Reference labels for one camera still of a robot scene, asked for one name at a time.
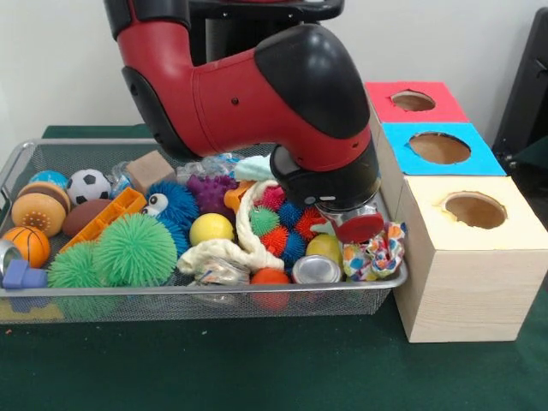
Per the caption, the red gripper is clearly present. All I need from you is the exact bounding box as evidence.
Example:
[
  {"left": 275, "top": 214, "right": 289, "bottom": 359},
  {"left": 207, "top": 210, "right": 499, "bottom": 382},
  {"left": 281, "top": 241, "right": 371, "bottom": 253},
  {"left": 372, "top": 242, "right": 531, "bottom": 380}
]
[{"left": 337, "top": 211, "right": 386, "bottom": 246}]

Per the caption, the colourful polka-dot cloth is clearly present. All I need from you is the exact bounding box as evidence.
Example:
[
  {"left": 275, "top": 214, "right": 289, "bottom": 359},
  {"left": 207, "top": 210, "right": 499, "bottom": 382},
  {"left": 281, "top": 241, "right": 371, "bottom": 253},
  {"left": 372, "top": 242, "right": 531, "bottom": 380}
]
[{"left": 342, "top": 221, "right": 408, "bottom": 283}]

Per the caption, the mint green cloth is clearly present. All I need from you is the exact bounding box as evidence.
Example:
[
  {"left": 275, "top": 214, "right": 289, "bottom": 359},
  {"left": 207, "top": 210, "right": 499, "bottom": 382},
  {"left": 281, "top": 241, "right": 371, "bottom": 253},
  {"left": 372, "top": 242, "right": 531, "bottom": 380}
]
[{"left": 233, "top": 154, "right": 277, "bottom": 183}]

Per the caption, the yellow ball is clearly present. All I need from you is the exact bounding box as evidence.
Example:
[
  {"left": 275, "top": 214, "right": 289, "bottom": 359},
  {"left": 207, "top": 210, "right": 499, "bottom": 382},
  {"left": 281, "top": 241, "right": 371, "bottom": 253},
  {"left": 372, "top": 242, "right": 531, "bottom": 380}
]
[{"left": 189, "top": 213, "right": 235, "bottom": 248}]

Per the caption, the wooden box with three holes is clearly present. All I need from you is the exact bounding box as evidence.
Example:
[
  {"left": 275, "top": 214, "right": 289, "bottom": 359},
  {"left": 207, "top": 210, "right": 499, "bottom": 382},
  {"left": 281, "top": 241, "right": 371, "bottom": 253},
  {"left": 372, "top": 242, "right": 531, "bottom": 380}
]
[{"left": 364, "top": 81, "right": 548, "bottom": 343}]

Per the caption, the green cloth table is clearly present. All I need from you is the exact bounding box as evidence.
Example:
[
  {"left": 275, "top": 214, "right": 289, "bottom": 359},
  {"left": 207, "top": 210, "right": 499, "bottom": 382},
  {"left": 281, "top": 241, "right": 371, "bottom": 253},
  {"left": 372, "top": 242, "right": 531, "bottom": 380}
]
[{"left": 0, "top": 124, "right": 548, "bottom": 411}]

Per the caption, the blue furry googly-eyed toy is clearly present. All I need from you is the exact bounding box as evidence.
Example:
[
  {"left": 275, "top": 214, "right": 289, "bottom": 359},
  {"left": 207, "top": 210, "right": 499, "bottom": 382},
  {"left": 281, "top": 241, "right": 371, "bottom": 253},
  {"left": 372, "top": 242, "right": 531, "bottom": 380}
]
[{"left": 141, "top": 180, "right": 200, "bottom": 258}]

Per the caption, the black floor stand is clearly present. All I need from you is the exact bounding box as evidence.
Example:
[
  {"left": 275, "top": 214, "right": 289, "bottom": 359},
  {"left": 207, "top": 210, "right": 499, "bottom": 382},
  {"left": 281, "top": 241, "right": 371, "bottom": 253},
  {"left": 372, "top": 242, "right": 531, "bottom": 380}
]
[{"left": 495, "top": 7, "right": 548, "bottom": 172}]

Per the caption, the large green spiky ball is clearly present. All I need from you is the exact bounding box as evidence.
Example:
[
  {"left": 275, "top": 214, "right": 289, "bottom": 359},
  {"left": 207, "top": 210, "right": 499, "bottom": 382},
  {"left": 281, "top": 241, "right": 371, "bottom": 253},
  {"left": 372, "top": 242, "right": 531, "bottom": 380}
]
[{"left": 94, "top": 212, "right": 178, "bottom": 288}]

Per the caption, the orange plastic toy piece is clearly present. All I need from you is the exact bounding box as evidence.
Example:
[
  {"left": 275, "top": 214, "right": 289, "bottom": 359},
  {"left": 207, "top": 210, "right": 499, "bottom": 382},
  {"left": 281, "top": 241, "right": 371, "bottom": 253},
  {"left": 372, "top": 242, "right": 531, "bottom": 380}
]
[{"left": 58, "top": 187, "right": 147, "bottom": 255}]

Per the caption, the brown toy football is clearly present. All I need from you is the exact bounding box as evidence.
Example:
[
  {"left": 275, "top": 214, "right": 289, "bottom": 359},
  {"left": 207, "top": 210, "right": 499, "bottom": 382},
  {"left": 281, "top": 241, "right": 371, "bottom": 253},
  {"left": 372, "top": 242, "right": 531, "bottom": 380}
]
[{"left": 62, "top": 199, "right": 114, "bottom": 238}]

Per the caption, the small soccer ball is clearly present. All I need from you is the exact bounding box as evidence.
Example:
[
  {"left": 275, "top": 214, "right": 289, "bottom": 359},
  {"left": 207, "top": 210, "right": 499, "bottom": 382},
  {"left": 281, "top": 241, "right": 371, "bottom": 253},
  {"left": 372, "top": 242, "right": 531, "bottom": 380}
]
[{"left": 67, "top": 169, "right": 112, "bottom": 206}]

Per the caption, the green spiky googly-eyed toy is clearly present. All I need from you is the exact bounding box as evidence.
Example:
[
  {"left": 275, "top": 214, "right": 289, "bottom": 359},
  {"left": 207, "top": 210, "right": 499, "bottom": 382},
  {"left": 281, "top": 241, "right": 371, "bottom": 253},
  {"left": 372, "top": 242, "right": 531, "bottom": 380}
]
[{"left": 47, "top": 241, "right": 102, "bottom": 289}]

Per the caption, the toy burger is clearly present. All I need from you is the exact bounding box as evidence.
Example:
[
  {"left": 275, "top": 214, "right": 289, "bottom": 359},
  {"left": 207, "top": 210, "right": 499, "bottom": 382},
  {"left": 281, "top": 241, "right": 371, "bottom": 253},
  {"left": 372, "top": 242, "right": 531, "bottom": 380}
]
[{"left": 10, "top": 182, "right": 71, "bottom": 239}]

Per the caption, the small orange basketball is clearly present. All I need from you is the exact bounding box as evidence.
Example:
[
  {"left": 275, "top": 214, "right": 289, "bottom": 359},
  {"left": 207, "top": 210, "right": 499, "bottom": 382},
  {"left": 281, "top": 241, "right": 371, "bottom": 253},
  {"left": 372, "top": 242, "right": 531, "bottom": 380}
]
[{"left": 3, "top": 225, "right": 52, "bottom": 269}]

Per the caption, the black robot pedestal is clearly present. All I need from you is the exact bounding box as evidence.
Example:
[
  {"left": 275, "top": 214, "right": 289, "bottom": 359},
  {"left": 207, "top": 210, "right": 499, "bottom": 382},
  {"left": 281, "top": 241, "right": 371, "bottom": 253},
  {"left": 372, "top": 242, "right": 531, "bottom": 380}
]
[{"left": 167, "top": 0, "right": 345, "bottom": 66}]

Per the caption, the wire mesh bin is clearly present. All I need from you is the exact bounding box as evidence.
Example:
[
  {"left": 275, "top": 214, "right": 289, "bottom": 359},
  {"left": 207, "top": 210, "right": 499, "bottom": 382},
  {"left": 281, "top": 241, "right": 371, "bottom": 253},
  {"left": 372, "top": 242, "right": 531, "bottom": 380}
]
[{"left": 0, "top": 137, "right": 410, "bottom": 323}]

